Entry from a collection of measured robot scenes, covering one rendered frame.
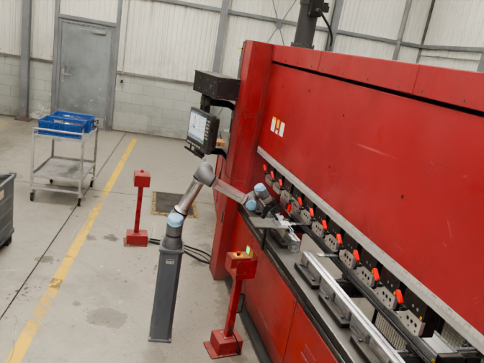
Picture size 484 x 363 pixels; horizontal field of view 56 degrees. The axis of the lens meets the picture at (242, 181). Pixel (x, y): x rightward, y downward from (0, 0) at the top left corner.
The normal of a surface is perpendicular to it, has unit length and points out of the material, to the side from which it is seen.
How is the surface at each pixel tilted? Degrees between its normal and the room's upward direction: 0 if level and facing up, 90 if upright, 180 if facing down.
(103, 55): 90
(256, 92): 90
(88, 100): 90
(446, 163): 90
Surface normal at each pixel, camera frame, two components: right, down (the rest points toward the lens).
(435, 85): -0.95, -0.07
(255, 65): 0.26, 0.32
